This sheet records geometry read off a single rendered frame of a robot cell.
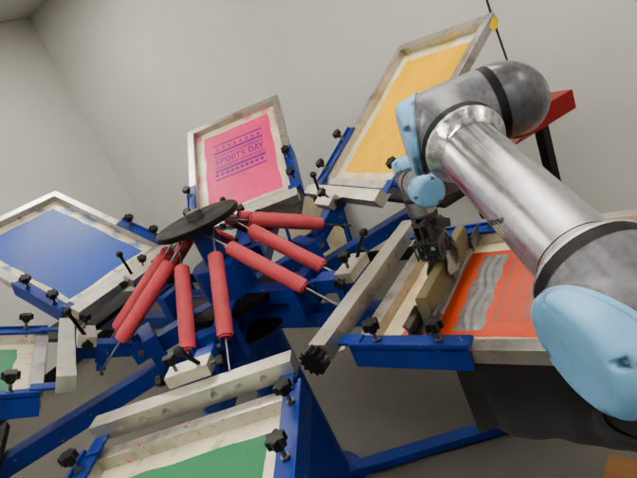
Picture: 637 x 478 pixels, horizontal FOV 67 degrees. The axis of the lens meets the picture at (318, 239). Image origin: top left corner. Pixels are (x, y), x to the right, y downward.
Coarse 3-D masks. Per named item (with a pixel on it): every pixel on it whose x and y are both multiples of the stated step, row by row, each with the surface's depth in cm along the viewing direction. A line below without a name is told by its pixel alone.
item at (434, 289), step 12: (456, 228) 144; (456, 240) 137; (468, 240) 145; (444, 264) 128; (432, 276) 123; (444, 276) 126; (432, 288) 119; (444, 288) 125; (420, 300) 116; (432, 300) 119; (420, 312) 118
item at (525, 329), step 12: (456, 300) 129; (456, 312) 124; (492, 312) 118; (444, 324) 121; (492, 324) 114; (504, 324) 112; (516, 324) 110; (528, 324) 109; (480, 336) 112; (492, 336) 110; (504, 336) 108; (516, 336) 107; (528, 336) 106
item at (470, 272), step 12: (480, 252) 147; (492, 252) 144; (504, 252) 141; (468, 264) 143; (480, 264) 141; (504, 264) 136; (468, 276) 137; (504, 276) 130; (456, 288) 134; (468, 288) 132
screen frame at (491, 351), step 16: (480, 240) 151; (496, 240) 148; (400, 272) 148; (416, 272) 148; (400, 288) 139; (384, 304) 134; (400, 304) 137; (384, 320) 129; (480, 352) 102; (496, 352) 100; (512, 352) 99; (528, 352) 97; (544, 352) 95
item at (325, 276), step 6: (336, 270) 154; (318, 276) 156; (324, 276) 154; (330, 276) 152; (318, 282) 153; (324, 282) 152; (330, 282) 150; (318, 288) 154; (324, 288) 153; (330, 288) 152; (348, 288) 148
